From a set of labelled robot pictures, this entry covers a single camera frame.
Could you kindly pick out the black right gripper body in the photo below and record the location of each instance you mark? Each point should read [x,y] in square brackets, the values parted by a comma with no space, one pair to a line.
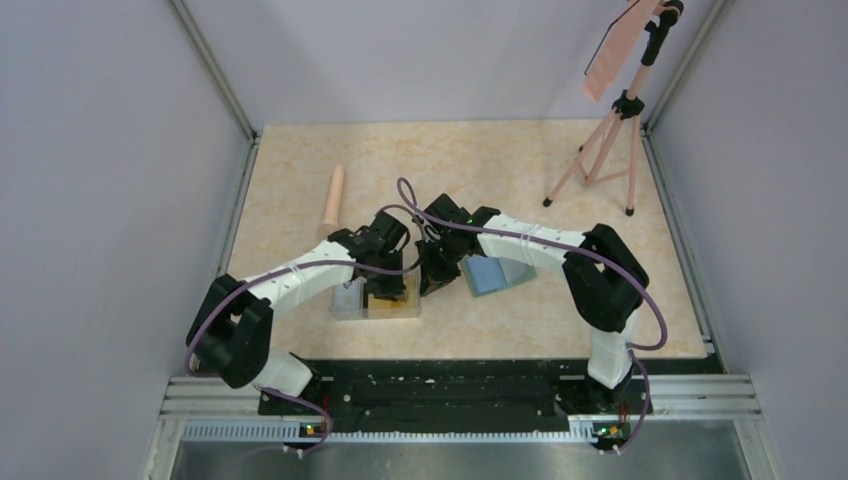
[441,259]

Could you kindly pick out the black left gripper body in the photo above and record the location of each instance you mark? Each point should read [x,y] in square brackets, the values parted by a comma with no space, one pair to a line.
[385,286]

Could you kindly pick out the clear plastic card box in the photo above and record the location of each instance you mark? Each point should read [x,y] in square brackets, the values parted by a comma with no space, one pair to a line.
[353,301]

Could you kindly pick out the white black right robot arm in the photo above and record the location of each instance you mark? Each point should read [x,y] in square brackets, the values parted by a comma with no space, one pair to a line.
[606,282]

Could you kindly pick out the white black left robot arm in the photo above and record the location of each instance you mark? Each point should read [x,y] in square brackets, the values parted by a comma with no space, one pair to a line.
[231,333]

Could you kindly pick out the gold VIP credit card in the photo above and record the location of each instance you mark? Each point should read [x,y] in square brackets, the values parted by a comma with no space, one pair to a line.
[407,300]

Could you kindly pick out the pink tripod stand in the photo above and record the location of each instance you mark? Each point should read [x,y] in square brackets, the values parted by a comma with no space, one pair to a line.
[627,108]

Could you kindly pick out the pink flat panel on tripod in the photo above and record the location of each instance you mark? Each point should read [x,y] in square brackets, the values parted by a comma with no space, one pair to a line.
[616,46]

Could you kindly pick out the pink cylindrical handle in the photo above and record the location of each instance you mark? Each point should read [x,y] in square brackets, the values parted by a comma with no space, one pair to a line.
[331,215]

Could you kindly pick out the grey slotted cable duct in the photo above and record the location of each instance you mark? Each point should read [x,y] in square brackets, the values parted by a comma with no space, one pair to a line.
[294,432]

